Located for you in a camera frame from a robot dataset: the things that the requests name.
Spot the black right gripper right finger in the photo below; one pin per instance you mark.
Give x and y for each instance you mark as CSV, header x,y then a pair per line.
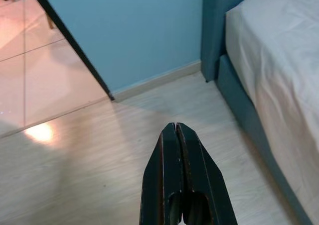
x,y
207,190

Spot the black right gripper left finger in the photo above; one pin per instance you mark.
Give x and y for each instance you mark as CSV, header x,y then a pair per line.
x,y
159,185

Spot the beige baseboard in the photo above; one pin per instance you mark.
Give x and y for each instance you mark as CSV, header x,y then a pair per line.
x,y
154,80

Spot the wooden chair leg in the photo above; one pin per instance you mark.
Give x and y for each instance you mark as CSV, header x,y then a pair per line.
x,y
49,21

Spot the black door frame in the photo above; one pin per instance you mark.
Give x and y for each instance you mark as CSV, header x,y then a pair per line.
x,y
74,43

